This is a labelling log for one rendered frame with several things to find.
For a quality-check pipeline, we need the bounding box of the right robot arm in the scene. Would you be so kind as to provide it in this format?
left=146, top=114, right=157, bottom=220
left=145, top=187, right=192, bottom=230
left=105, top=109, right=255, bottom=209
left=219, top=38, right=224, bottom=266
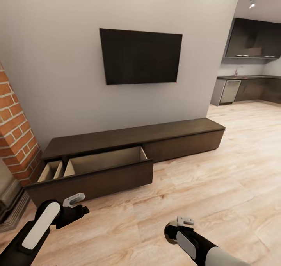
left=165, top=216, right=253, bottom=266

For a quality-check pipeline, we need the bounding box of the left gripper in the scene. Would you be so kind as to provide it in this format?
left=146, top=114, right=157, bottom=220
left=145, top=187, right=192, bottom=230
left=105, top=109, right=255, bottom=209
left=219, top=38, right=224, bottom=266
left=56, top=204, right=89, bottom=229

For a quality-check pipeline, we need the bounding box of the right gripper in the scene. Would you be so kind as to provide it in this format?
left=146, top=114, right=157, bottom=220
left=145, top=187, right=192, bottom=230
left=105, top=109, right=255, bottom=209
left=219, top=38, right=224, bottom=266
left=165, top=225, right=180, bottom=240

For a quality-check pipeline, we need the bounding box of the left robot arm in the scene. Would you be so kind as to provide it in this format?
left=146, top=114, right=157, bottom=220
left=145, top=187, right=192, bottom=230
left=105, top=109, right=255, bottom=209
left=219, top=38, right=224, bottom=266
left=0, top=193, right=89, bottom=266

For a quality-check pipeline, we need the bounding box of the pillar candle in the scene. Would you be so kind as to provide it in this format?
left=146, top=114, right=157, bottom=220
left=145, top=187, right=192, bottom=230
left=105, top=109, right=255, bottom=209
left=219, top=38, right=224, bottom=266
left=164, top=220, right=177, bottom=245

